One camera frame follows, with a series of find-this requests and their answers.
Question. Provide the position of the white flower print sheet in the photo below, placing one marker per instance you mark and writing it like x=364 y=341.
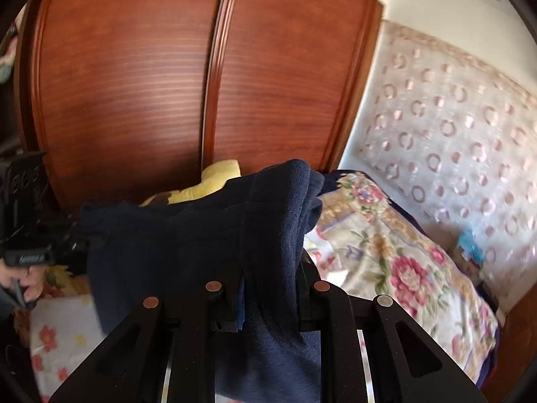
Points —
x=63 y=336

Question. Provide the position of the blue tissue box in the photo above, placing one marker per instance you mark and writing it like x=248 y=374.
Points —
x=467 y=245

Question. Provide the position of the sheer circle patterned curtain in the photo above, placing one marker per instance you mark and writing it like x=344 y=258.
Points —
x=453 y=134

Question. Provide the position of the navy printed t-shirt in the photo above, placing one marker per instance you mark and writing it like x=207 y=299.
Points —
x=188 y=239

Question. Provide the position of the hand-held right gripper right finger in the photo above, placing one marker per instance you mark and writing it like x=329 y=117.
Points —
x=308 y=302

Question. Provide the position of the floral bed blanket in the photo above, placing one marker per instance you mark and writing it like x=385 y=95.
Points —
x=398 y=260

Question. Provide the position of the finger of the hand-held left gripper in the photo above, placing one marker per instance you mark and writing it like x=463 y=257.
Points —
x=71 y=239

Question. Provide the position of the person's left hand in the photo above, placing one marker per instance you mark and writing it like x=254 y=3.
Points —
x=31 y=281

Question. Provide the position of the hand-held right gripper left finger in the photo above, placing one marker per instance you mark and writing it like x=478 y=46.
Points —
x=240 y=310

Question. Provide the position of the wooden slatted wardrobe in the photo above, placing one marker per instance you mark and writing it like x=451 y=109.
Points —
x=126 y=92

